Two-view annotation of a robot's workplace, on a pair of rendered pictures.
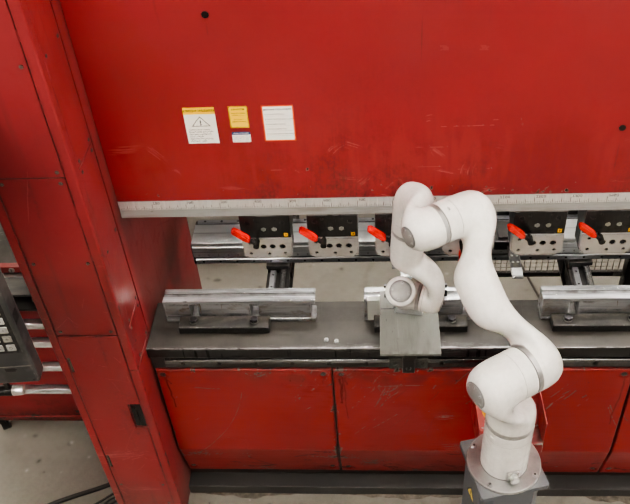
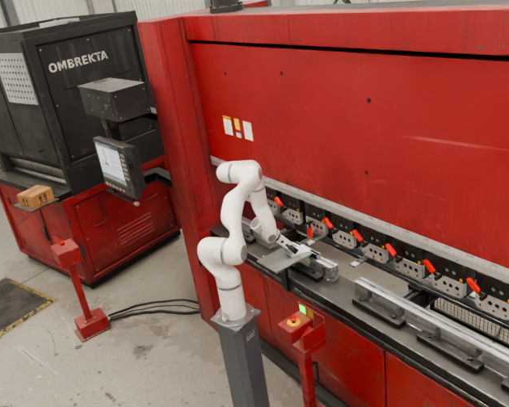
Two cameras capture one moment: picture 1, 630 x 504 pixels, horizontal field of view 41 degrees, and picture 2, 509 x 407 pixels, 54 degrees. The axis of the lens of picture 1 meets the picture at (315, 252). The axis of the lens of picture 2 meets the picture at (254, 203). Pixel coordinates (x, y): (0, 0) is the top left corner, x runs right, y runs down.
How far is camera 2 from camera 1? 213 cm
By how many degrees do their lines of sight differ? 45
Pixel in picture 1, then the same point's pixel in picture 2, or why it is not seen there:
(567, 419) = (359, 372)
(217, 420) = not seen: hidden behind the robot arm
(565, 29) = (333, 104)
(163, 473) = (209, 300)
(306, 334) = (260, 251)
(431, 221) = (223, 166)
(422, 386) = (295, 305)
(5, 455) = not seen: hidden behind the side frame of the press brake
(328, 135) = (262, 141)
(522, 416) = (220, 274)
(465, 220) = (237, 172)
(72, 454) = not seen: hidden behind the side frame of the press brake
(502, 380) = (204, 243)
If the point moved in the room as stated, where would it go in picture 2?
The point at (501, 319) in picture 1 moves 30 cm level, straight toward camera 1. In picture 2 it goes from (225, 220) to (161, 241)
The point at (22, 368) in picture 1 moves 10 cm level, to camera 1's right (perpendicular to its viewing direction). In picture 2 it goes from (132, 190) to (139, 194)
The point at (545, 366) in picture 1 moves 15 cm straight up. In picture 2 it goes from (226, 248) to (220, 218)
